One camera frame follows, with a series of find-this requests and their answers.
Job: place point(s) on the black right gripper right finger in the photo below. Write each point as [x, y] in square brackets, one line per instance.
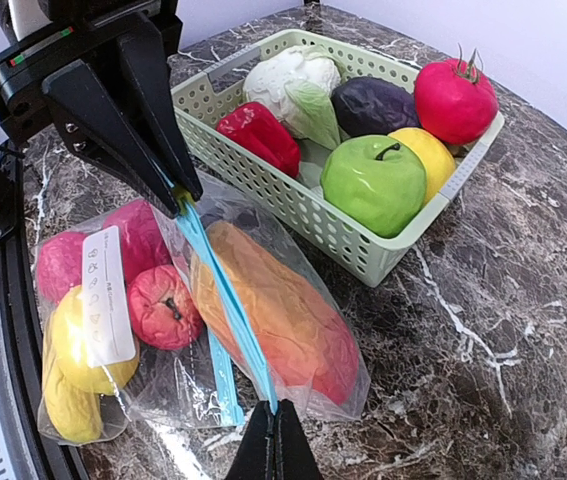
[293, 457]

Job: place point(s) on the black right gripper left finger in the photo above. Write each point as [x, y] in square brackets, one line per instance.
[255, 457]

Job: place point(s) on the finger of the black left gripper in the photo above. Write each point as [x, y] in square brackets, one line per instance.
[97, 130]
[145, 69]

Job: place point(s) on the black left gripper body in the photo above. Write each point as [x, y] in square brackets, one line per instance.
[98, 71]

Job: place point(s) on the orange pepper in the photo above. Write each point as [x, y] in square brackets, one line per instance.
[306, 343]

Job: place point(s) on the pink-red wrinkled fruit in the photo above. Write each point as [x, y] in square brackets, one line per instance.
[59, 266]

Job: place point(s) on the small clear zip bag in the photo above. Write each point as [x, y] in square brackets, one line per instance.
[222, 202]

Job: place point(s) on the red apple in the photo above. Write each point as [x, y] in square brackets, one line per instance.
[162, 312]

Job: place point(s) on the large clear zip bag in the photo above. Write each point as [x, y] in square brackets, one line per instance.
[192, 387]

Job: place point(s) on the yellow wrinkled banana-like fruit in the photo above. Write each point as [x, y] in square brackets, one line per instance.
[69, 395]

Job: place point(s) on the yellow lemon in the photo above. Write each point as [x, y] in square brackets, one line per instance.
[88, 350]

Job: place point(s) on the green perforated plastic basket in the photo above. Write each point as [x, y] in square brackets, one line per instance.
[199, 105]

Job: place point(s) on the red bell pepper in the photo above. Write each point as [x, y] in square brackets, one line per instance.
[255, 128]

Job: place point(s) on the white cabbage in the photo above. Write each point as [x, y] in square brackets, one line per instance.
[296, 86]

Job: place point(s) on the dark eggplant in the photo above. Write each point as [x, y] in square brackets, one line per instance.
[368, 105]

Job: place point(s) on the green apple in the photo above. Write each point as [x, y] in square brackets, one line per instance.
[377, 181]

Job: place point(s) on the small yellow fruit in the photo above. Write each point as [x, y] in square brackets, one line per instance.
[436, 159]

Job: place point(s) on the black table front rail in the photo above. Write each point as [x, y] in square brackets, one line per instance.
[22, 335]

